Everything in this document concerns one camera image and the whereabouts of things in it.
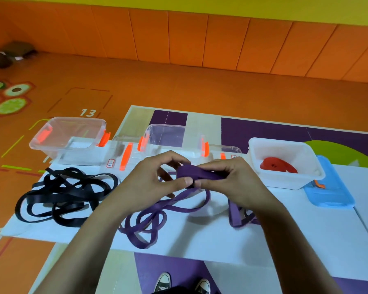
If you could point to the person's right hand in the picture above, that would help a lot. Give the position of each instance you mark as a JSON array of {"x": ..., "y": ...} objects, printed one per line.
[{"x": 242, "y": 183}]

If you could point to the person's left hand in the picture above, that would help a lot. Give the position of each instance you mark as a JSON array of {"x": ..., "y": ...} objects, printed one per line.
[{"x": 147, "y": 186}]

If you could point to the person's right thumb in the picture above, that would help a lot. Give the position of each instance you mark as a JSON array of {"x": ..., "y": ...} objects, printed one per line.
[{"x": 210, "y": 183}]

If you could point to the person's left thumb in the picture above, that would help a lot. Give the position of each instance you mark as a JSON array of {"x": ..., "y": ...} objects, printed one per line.
[{"x": 176, "y": 181}]

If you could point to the person's left forearm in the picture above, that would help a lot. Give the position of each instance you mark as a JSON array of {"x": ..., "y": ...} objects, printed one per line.
[{"x": 92, "y": 241}]

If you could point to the person's right forearm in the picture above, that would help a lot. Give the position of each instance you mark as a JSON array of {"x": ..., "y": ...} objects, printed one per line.
[{"x": 288, "y": 248}]

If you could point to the clear box with orange latches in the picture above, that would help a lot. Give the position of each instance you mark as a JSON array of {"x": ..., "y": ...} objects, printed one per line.
[
  {"x": 79, "y": 150},
  {"x": 171, "y": 139}
]

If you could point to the white plastic tub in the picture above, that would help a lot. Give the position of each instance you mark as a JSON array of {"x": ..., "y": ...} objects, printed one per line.
[{"x": 306, "y": 168}]

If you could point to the person's left black sneaker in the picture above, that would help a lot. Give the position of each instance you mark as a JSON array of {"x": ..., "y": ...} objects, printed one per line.
[{"x": 162, "y": 283}]

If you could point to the person's black sneaker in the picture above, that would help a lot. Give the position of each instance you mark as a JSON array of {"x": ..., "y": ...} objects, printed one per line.
[
  {"x": 162, "y": 283},
  {"x": 202, "y": 286}
]

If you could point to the person's right black sneaker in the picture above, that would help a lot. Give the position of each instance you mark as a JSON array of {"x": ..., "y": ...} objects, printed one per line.
[{"x": 202, "y": 286}]

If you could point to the blue lid with orange latch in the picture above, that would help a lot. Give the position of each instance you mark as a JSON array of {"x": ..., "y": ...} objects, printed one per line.
[{"x": 331, "y": 195}]

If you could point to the dark brown bag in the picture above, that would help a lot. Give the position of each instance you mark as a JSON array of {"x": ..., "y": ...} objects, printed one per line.
[{"x": 17, "y": 50}]

